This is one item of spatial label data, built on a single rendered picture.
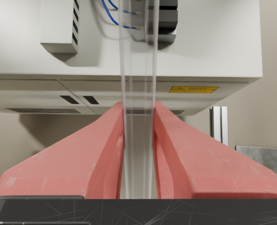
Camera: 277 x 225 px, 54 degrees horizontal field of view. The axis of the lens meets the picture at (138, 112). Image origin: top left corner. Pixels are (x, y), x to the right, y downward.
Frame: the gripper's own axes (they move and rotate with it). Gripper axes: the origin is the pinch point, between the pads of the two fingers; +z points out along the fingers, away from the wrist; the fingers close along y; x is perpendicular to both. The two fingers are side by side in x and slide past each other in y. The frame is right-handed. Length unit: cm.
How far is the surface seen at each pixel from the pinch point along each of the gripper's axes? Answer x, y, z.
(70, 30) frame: 6.3, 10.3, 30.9
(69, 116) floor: 56, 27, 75
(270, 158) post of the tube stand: 67, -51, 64
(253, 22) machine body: 7.0, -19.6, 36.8
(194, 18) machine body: 6.4, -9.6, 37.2
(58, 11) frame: 4.1, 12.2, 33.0
